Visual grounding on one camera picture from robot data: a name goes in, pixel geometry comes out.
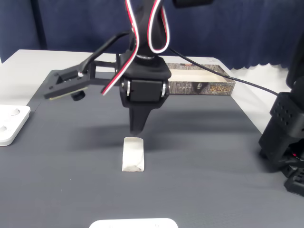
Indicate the dark grey mat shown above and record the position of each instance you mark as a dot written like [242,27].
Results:
[190,154]

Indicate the patterned cardboard box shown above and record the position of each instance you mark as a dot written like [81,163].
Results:
[202,88]

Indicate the white block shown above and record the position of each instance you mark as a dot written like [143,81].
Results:
[133,154]

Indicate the black camera bracket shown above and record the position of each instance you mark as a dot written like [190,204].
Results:
[71,83]

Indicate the dark blue curtain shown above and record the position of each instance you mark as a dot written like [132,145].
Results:
[225,31]

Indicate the white device with round dimples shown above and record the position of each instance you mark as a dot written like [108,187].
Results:
[12,126]
[133,223]

